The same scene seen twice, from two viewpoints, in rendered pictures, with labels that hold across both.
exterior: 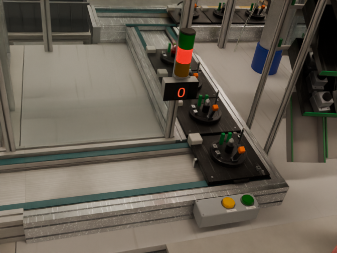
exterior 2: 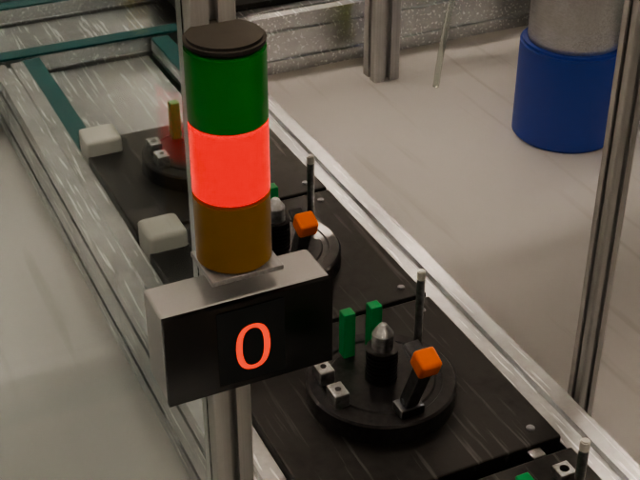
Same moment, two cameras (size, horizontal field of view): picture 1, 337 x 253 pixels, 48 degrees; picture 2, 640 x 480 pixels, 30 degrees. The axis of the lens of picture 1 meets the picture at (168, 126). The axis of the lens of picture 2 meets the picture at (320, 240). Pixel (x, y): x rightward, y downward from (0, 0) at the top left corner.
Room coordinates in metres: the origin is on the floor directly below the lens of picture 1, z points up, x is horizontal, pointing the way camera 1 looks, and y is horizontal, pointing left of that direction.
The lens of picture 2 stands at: (0.45, -0.02, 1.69)
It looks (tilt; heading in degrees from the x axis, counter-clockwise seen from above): 33 degrees down; 356
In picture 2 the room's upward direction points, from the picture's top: straight up
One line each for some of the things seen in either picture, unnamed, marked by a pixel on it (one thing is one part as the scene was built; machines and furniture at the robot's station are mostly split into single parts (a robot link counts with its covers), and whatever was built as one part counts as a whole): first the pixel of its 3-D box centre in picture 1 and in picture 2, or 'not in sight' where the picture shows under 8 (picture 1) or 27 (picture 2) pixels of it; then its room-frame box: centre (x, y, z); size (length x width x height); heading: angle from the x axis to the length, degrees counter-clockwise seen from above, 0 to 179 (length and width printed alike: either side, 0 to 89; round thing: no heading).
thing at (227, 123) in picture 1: (206, 106); (381, 357); (1.31, -0.14, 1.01); 0.24 x 0.24 x 0.13; 21
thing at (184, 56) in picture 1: (184, 53); (230, 153); (1.12, -0.02, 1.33); 0.05 x 0.05 x 0.05
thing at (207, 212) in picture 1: (226, 209); not in sight; (0.84, -0.23, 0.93); 0.21 x 0.07 x 0.06; 111
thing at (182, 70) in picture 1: (182, 67); (232, 222); (1.12, -0.02, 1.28); 0.05 x 0.05 x 0.05
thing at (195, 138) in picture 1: (194, 140); not in sight; (1.13, -0.11, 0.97); 0.05 x 0.05 x 0.04; 21
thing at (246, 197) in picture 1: (247, 200); not in sight; (0.87, -0.30, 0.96); 0.04 x 0.04 x 0.02
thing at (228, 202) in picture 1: (228, 203); not in sight; (0.84, -0.23, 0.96); 0.04 x 0.04 x 0.02
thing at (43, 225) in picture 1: (166, 206); not in sight; (0.83, -0.03, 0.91); 0.89 x 0.06 x 0.11; 111
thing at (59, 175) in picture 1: (147, 170); not in sight; (0.99, 0.05, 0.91); 0.84 x 0.28 x 0.10; 111
